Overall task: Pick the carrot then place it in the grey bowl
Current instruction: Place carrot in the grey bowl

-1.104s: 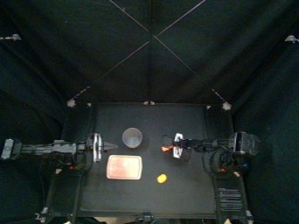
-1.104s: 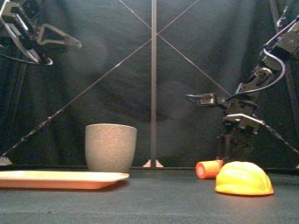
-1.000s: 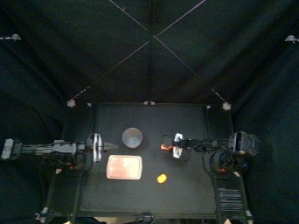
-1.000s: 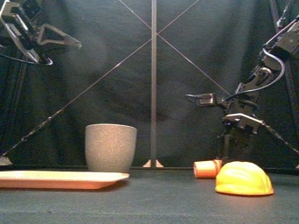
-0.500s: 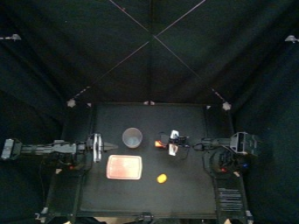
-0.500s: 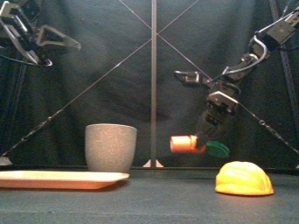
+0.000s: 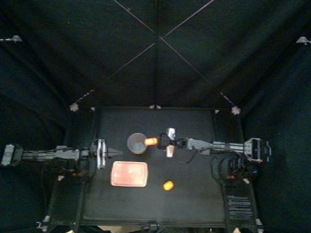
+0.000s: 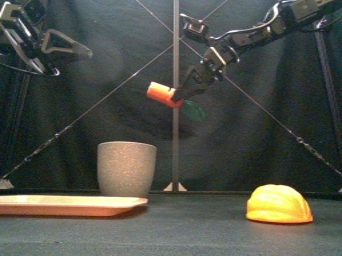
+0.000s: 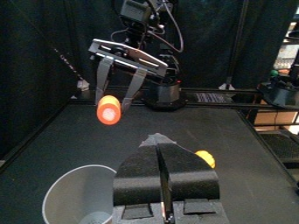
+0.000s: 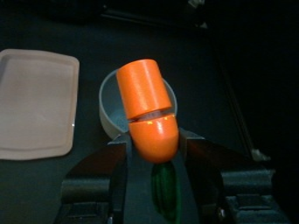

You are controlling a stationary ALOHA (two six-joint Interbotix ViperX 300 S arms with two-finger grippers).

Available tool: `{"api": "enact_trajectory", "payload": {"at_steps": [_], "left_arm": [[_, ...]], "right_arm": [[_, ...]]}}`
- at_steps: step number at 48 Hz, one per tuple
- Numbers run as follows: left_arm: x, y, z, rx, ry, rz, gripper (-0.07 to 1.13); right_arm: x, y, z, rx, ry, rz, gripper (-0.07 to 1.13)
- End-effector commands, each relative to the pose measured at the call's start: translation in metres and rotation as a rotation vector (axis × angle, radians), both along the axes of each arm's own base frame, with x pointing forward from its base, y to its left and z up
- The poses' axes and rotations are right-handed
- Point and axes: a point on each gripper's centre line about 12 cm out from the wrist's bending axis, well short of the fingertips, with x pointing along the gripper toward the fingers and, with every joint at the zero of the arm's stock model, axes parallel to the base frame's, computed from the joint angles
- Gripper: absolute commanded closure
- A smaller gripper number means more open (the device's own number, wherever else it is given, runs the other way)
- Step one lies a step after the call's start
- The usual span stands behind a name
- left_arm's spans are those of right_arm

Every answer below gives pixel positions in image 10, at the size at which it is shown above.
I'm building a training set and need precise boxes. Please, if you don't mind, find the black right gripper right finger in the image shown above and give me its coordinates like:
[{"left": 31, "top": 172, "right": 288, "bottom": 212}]
[{"left": 178, "top": 128, "right": 294, "bottom": 224}]

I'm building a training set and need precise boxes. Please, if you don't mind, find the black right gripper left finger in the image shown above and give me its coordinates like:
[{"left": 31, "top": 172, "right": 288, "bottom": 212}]
[{"left": 53, "top": 131, "right": 135, "bottom": 224}]

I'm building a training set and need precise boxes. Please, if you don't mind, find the orange toy carrot green top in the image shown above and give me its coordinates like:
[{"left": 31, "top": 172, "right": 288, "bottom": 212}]
[{"left": 117, "top": 59, "right": 183, "bottom": 224}]

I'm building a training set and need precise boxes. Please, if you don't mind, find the grey bowl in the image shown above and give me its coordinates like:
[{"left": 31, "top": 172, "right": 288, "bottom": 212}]
[{"left": 98, "top": 68, "right": 179, "bottom": 140}]

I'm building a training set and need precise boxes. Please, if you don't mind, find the pink plastic tray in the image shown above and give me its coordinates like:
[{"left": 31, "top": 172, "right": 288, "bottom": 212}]
[{"left": 0, "top": 48, "right": 81, "bottom": 161}]

